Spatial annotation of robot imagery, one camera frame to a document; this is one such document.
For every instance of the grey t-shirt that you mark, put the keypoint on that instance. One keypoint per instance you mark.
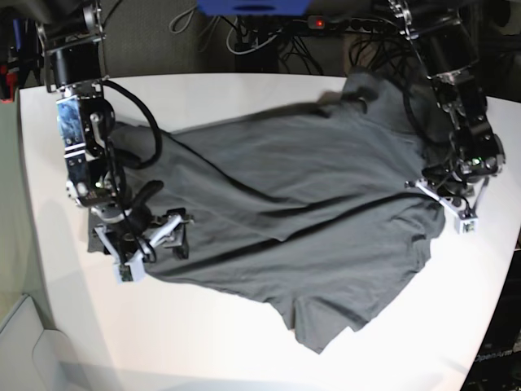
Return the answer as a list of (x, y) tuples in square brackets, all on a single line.
[(302, 207)]

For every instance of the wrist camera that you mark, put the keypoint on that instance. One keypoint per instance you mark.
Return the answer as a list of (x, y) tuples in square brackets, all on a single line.
[(131, 273), (466, 224)]

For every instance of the blue box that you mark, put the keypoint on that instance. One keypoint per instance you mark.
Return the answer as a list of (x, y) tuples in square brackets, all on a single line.
[(253, 7)]

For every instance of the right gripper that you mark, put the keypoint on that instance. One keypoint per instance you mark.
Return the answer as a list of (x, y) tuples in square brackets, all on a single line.
[(137, 236)]

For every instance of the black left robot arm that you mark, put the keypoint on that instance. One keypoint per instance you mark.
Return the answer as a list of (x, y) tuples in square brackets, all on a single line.
[(449, 58)]

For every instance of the blue tool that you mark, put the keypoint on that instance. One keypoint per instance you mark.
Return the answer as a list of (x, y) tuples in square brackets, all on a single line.
[(22, 51)]

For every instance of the red clamp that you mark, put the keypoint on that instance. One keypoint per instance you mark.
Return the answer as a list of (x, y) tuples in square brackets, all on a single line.
[(9, 81)]

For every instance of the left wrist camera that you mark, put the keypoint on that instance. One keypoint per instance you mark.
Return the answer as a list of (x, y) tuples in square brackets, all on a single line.
[(466, 224)]

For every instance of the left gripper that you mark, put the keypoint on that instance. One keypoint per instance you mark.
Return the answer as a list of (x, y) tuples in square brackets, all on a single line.
[(461, 199)]

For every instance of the black power strip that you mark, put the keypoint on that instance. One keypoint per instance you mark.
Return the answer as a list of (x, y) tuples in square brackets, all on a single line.
[(353, 25)]

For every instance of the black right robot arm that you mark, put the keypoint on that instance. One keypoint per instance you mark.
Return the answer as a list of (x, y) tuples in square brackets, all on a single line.
[(71, 35)]

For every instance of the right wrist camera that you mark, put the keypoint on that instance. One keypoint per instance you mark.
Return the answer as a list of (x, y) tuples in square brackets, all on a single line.
[(131, 273)]

